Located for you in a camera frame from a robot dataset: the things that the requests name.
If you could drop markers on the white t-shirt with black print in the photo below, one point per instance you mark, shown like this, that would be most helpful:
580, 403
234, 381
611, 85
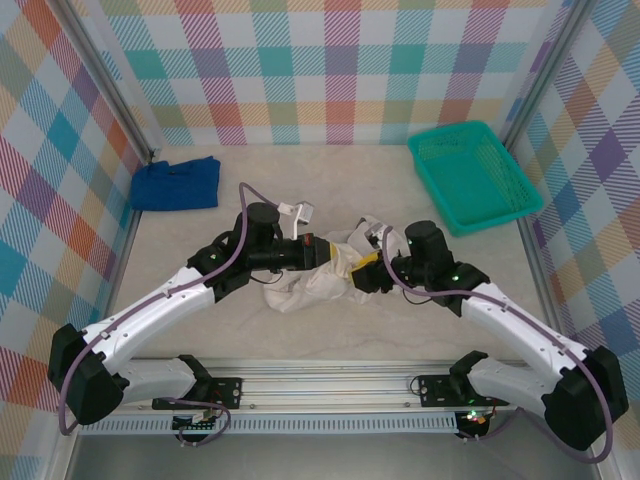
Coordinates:
320, 285

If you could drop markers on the teal plastic mesh basket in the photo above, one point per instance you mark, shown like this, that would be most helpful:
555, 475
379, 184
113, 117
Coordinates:
470, 185

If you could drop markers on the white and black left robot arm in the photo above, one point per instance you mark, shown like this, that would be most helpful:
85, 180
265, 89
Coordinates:
165, 305

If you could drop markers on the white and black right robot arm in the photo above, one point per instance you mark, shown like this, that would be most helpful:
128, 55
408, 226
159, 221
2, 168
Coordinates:
515, 325

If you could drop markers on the blue folded cloth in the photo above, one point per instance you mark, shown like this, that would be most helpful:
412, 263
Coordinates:
170, 185

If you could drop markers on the small circuit board with LED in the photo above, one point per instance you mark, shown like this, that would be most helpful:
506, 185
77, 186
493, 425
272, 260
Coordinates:
475, 417

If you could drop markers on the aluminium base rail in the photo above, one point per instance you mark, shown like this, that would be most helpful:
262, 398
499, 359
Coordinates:
325, 385

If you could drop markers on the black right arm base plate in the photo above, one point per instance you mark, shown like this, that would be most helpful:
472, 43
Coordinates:
430, 390

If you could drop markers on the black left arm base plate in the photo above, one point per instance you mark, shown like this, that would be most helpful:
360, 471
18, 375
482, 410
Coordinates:
227, 390

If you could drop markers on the aluminium frame post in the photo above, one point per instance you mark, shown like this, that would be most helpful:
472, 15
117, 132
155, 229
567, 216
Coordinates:
111, 80
544, 75

